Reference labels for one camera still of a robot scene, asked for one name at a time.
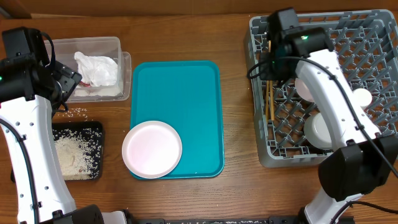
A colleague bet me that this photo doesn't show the red snack wrapper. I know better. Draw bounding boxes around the red snack wrapper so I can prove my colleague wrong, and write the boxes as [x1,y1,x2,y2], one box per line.
[78,82,91,87]

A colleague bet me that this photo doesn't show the white napkin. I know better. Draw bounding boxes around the white napkin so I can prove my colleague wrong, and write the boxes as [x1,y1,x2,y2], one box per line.
[74,52,118,87]
[73,86,122,97]

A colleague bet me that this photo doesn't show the small white plate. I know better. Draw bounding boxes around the small white plate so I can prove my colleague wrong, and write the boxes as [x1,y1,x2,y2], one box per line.
[295,78,314,102]

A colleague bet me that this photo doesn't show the grey metal bowl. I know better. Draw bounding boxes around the grey metal bowl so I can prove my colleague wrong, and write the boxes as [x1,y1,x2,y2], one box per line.
[303,113,332,150]

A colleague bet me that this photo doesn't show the white paper cup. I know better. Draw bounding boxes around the white paper cup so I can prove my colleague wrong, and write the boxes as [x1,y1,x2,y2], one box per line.
[353,88,373,110]

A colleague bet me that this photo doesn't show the large white dinner plate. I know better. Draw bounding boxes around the large white dinner plate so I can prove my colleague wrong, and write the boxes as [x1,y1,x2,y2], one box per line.
[122,121,183,179]

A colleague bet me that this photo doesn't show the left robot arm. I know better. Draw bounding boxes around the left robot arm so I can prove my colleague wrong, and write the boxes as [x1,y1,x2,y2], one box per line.
[1,27,135,223]

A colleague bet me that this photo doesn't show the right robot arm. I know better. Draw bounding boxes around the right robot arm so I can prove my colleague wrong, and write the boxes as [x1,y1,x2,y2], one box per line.
[256,8,397,223]

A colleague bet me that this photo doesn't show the clear plastic waste bin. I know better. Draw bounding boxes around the clear plastic waste bin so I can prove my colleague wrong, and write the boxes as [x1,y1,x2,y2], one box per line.
[44,37,132,103]

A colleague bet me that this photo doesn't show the scattered rice grains on table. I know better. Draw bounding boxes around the scattered rice grains on table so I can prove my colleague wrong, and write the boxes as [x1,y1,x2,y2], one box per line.
[53,107,92,123]

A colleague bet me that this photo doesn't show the black rectangular tray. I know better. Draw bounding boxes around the black rectangular tray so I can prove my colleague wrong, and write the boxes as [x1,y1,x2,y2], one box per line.
[10,121,105,181]

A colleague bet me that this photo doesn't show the pile of rice in tray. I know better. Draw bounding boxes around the pile of rice in tray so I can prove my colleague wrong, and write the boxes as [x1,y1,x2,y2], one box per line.
[52,128,103,180]

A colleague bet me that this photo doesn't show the teal plastic serving tray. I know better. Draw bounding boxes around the teal plastic serving tray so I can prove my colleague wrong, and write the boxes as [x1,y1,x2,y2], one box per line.
[130,60,225,179]

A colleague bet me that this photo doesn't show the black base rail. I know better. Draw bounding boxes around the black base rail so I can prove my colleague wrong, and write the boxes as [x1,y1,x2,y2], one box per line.
[127,216,300,224]

